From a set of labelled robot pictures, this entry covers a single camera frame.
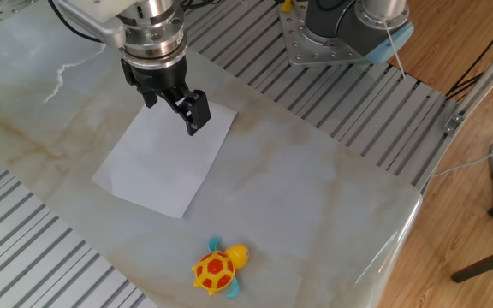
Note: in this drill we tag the white paper sheet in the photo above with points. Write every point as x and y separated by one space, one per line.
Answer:
161 171

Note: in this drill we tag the glossy marble pattern mat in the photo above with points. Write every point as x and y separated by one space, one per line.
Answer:
293 192

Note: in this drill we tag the white zip tie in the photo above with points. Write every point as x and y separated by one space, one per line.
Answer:
394 47

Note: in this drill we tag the aluminium frame rail with bracket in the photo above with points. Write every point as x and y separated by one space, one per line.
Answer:
486 77

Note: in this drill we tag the small yellow object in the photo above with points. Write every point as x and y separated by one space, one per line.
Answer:
286 5

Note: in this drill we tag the silver grey UR5 robot arm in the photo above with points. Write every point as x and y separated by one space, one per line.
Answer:
349 21

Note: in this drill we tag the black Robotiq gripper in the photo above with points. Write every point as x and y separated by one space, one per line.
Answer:
161 79

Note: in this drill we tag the yellow orange toy turtle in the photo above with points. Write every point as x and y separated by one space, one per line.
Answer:
214 269

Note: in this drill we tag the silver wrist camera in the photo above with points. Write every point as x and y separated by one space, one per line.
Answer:
109 32

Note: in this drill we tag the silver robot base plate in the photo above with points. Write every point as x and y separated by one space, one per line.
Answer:
306 47

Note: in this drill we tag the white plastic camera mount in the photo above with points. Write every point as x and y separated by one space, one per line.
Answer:
92 8

